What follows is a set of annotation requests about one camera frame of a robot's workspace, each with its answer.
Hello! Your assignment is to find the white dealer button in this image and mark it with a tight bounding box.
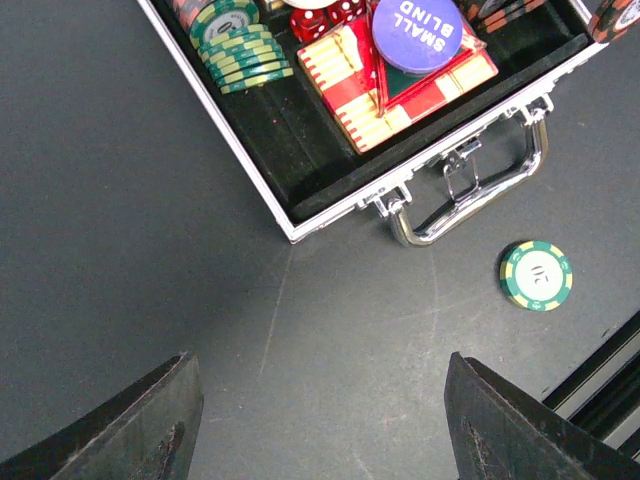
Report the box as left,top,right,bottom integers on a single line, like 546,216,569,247
283,0,336,10

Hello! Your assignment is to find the orange black chip stack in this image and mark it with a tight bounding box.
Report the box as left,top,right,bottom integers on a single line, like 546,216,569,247
455,0,546,33

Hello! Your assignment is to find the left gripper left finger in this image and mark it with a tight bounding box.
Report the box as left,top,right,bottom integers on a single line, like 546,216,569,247
1,352,204,479

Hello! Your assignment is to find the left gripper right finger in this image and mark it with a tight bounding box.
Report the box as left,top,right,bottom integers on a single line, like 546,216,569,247
444,352,639,479

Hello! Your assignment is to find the green yellow chip stack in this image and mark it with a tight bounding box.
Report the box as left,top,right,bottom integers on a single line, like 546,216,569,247
186,0,293,95

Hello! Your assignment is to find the green poker chip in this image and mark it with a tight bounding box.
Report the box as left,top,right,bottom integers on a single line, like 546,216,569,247
499,240,573,312

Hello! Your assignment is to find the red black chip stack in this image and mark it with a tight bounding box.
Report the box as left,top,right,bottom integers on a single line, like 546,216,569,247
167,0,210,31

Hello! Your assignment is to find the red orange card deck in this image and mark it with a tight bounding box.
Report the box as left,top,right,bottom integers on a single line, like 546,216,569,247
297,17,498,154

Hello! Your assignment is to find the purple round button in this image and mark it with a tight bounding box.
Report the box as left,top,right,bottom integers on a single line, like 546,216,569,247
371,0,464,75

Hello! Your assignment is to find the red die pair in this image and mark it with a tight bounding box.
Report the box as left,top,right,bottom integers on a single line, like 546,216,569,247
289,0,366,43

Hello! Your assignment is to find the aluminium poker case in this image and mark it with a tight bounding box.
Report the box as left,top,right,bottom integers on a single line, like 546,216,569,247
141,1,601,246

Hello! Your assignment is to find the red black poker chip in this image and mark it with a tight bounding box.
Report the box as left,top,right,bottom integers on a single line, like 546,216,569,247
588,0,640,44

